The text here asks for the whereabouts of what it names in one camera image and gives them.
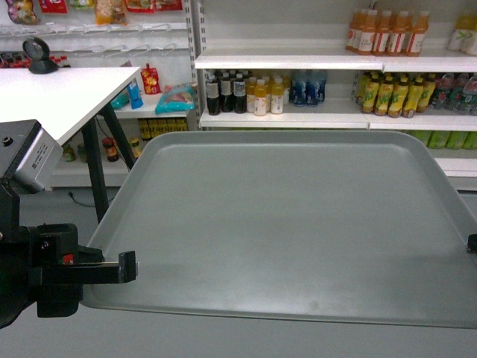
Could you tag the silver grey rectangular tray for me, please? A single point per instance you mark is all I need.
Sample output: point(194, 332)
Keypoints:
point(342, 226)

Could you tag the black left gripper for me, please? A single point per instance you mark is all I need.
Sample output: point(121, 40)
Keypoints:
point(30, 262)

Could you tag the blue small package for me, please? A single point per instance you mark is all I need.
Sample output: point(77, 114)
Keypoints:
point(134, 95)

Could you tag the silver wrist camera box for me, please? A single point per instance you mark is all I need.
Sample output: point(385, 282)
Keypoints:
point(41, 158)

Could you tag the orange snack bag hanging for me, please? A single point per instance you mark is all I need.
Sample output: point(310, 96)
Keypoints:
point(110, 12)

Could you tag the white metal shelf unit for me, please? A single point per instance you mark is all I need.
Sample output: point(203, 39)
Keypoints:
point(183, 45)

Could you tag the red spout pouch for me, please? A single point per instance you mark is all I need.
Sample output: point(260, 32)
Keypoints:
point(150, 80)

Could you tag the teal snack bag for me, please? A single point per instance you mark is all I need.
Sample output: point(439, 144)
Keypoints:
point(177, 98)

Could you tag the white checkout table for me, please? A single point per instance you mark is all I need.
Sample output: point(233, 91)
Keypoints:
point(68, 101)

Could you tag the black barcode scanner stand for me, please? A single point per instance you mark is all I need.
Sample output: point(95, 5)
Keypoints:
point(38, 52)

